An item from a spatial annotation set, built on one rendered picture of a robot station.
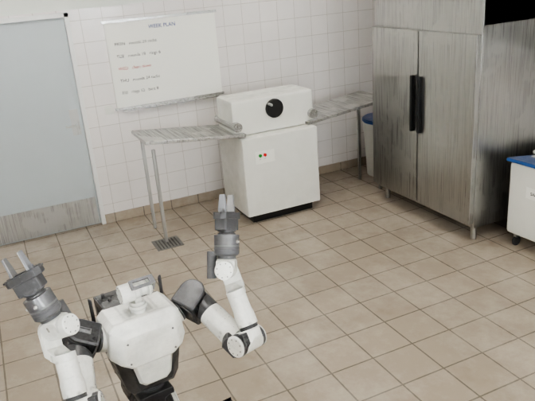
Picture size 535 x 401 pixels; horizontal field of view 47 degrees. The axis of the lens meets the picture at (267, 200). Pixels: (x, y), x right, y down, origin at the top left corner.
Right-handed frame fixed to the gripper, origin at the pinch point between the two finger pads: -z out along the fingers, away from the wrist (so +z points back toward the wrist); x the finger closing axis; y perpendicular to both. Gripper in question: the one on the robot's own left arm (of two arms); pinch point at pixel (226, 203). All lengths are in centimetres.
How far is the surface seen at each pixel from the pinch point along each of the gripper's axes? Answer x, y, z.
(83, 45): -230, 301, -161
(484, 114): -321, -37, -80
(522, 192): -339, -62, -18
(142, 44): -271, 267, -168
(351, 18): -451, 121, -223
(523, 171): -333, -64, -35
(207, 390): -125, 93, 105
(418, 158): -369, 28, -53
